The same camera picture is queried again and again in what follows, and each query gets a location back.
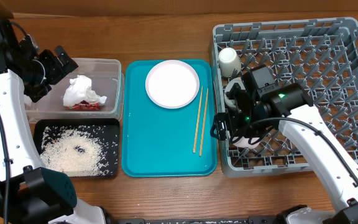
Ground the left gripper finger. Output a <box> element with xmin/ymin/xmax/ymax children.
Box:
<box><xmin>31</xmin><ymin>83</ymin><xmax>52</xmax><ymax>103</ymax></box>
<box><xmin>55</xmin><ymin>45</ymin><xmax>78</xmax><ymax>75</ymax></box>

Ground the pink bowl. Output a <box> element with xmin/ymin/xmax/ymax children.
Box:
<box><xmin>229</xmin><ymin>131</ymin><xmax>260</xmax><ymax>149</ymax></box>

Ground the small grey bowl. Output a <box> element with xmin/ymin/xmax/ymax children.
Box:
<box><xmin>223</xmin><ymin>77</ymin><xmax>248</xmax><ymax>112</ymax></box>

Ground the white napkin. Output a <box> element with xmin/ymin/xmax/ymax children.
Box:
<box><xmin>63</xmin><ymin>75</ymin><xmax>107</xmax><ymax>106</ymax></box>

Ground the red snack wrapper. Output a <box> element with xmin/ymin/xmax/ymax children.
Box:
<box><xmin>66</xmin><ymin>102</ymin><xmax>101</xmax><ymax>111</ymax></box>

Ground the wooden chopstick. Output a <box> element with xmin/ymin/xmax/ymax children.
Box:
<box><xmin>193</xmin><ymin>86</ymin><xmax>203</xmax><ymax>154</ymax></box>
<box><xmin>199</xmin><ymin>88</ymin><xmax>209</xmax><ymax>157</ymax></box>

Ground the white paper cup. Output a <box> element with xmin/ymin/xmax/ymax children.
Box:
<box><xmin>218</xmin><ymin>47</ymin><xmax>242</xmax><ymax>78</ymax></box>

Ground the pile of rice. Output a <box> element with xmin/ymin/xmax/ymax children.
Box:
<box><xmin>39</xmin><ymin>124</ymin><xmax>119</xmax><ymax>177</ymax></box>

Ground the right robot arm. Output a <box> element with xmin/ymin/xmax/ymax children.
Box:
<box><xmin>211</xmin><ymin>65</ymin><xmax>358</xmax><ymax>223</ymax></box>

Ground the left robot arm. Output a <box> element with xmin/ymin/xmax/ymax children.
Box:
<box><xmin>0</xmin><ymin>19</ymin><xmax>114</xmax><ymax>223</ymax></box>

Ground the grey dishwasher rack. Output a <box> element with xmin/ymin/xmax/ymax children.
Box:
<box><xmin>210</xmin><ymin>17</ymin><xmax>358</xmax><ymax>178</ymax></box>

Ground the clear plastic bin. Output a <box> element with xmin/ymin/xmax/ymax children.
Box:
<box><xmin>25</xmin><ymin>58</ymin><xmax>124</xmax><ymax>123</ymax></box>

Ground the black plastic tray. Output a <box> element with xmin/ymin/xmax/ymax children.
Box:
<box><xmin>32</xmin><ymin>118</ymin><xmax>121</xmax><ymax>179</ymax></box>

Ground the white round plate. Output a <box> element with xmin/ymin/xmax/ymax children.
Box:
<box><xmin>145</xmin><ymin>60</ymin><xmax>200</xmax><ymax>109</ymax></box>

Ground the teal serving tray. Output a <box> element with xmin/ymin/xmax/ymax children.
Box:
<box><xmin>121</xmin><ymin>59</ymin><xmax>218</xmax><ymax>177</ymax></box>

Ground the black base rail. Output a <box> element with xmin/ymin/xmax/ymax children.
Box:
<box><xmin>114</xmin><ymin>215</ymin><xmax>279</xmax><ymax>224</ymax></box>

